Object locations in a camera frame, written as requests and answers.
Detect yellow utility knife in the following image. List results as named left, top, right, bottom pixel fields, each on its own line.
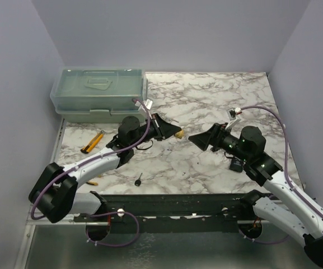
left=80, top=130, right=105, bottom=154

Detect yellow handled pliers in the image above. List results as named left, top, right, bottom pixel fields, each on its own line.
left=86, top=175, right=102, bottom=186

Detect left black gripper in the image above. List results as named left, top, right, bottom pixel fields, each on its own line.
left=130, top=113, right=181, bottom=149

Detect black head key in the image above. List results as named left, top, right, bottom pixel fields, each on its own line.
left=134, top=173, right=143, bottom=187

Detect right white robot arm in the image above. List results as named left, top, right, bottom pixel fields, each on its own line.
left=189, top=123, right=323, bottom=268

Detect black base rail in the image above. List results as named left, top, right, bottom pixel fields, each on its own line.
left=71, top=192, right=274, bottom=235

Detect green translucent plastic toolbox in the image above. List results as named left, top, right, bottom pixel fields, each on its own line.
left=50, top=67, right=148, bottom=123

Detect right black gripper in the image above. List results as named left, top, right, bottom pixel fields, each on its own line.
left=189, top=122, right=250, bottom=163

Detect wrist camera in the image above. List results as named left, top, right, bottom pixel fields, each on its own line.
left=139, top=99, right=153, bottom=117
left=226, top=108, right=242, bottom=129

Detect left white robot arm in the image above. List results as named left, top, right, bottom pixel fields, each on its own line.
left=29, top=113, right=182, bottom=223

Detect black padlock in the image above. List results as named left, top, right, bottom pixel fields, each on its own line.
left=229, top=157, right=244, bottom=173

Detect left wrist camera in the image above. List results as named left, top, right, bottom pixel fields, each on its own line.
left=139, top=99, right=153, bottom=117

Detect brass padlock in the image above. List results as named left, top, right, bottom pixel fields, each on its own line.
left=174, top=130, right=184, bottom=139

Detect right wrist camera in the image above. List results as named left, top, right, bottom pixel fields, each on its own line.
left=226, top=108, right=242, bottom=129

